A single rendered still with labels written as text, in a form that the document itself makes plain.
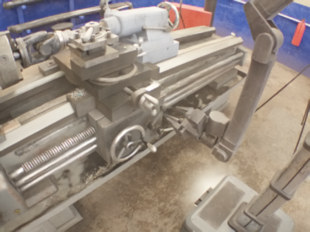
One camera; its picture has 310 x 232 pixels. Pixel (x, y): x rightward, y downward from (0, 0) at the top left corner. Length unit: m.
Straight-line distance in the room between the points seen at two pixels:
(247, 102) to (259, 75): 0.09
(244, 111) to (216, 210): 0.87
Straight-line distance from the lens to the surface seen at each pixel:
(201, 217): 1.30
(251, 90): 0.56
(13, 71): 0.93
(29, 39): 1.01
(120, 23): 1.19
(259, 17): 0.50
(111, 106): 0.90
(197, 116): 0.65
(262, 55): 0.49
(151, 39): 1.31
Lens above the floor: 1.42
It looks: 40 degrees down
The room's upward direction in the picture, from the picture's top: 5 degrees clockwise
